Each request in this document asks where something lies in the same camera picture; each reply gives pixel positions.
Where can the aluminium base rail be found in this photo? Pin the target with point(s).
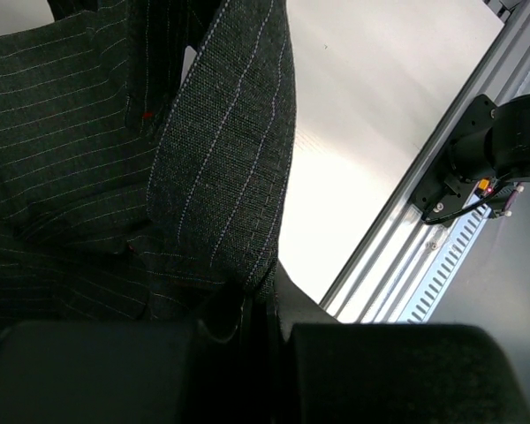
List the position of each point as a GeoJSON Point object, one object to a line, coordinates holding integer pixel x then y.
{"type": "Point", "coordinates": [396, 248]}

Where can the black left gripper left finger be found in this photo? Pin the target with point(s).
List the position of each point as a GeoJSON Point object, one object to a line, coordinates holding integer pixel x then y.
{"type": "Point", "coordinates": [123, 372]}

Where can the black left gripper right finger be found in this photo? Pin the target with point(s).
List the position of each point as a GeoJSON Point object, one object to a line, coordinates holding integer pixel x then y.
{"type": "Point", "coordinates": [325, 371]}

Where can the white slotted cable duct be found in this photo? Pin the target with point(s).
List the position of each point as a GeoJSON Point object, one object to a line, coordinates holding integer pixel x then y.
{"type": "Point", "coordinates": [420, 301]}

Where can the dark pinstriped shirt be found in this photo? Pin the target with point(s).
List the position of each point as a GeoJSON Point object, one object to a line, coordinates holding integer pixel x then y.
{"type": "Point", "coordinates": [145, 152]}

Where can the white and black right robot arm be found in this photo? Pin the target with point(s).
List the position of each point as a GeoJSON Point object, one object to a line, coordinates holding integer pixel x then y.
{"type": "Point", "coordinates": [499, 150]}

